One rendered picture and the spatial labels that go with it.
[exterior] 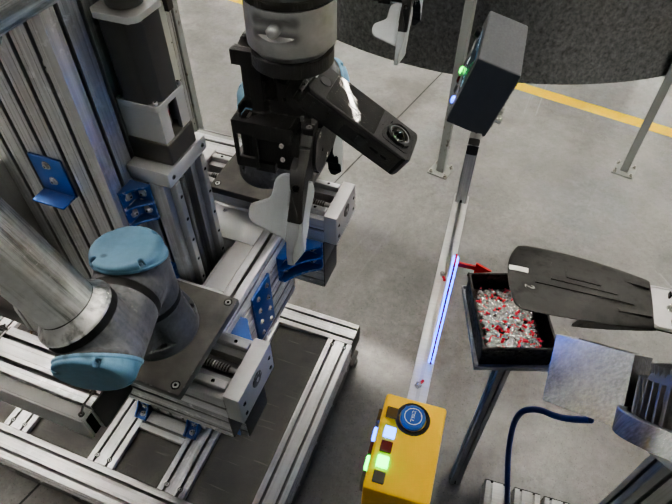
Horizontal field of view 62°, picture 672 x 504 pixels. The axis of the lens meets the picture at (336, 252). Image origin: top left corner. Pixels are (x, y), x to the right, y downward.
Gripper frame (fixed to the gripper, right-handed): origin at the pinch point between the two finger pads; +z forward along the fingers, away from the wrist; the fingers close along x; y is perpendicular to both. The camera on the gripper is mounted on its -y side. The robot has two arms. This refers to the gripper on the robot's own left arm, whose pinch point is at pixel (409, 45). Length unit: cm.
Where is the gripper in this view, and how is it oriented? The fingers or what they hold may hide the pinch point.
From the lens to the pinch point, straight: 104.4
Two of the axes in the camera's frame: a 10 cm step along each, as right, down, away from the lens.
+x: -2.9, 7.1, -6.4
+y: -9.6, -2.2, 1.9
